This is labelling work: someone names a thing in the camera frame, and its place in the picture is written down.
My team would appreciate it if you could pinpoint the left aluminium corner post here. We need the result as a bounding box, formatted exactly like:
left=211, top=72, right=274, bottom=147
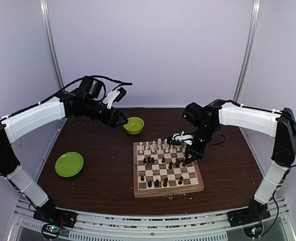
left=40, top=0, right=64, bottom=88

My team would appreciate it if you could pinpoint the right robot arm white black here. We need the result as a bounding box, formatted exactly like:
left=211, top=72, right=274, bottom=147
left=178, top=99, right=296, bottom=222

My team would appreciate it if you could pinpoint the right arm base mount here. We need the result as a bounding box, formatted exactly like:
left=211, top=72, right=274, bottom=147
left=227, top=208, right=271, bottom=238

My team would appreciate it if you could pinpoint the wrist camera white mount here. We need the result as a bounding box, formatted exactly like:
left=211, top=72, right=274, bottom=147
left=167, top=131, right=193, bottom=146
left=102, top=87, right=126, bottom=109

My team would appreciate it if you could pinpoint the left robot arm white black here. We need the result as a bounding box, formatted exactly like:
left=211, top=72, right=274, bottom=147
left=0, top=75, right=128, bottom=223

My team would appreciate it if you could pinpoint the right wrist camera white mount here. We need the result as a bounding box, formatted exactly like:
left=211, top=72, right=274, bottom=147
left=167, top=131, right=193, bottom=146

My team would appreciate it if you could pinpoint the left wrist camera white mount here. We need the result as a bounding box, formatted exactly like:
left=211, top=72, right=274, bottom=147
left=102, top=87, right=126, bottom=109

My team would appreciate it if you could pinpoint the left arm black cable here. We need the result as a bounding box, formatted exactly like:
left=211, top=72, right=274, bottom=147
left=37, top=74, right=133, bottom=105

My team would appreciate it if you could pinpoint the green bowl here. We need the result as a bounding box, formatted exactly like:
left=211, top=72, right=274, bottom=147
left=123, top=117, right=144, bottom=135

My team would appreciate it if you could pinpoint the green plate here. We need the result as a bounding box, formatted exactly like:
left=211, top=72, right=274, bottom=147
left=55, top=152, right=84, bottom=178

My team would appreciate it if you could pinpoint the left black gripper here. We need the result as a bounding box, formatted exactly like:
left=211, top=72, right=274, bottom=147
left=82, top=98, right=128, bottom=128

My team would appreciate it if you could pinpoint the aluminium front rail frame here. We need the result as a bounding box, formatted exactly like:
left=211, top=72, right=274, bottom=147
left=6, top=198, right=296, bottom=240

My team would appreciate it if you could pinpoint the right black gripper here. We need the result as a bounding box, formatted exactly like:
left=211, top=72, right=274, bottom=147
left=185, top=123, right=217, bottom=163

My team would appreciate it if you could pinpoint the right aluminium corner post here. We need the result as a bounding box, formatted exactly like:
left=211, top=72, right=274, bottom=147
left=233, top=0, right=262, bottom=102

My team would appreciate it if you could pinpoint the aluminium corner post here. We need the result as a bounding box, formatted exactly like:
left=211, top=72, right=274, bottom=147
left=40, top=0, right=64, bottom=88
left=233, top=0, right=262, bottom=102

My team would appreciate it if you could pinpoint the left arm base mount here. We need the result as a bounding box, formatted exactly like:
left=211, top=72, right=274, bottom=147
left=33, top=209, right=77, bottom=240

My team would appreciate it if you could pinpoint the wooden chess board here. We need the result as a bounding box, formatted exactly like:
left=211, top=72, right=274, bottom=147
left=133, top=139, right=204, bottom=198

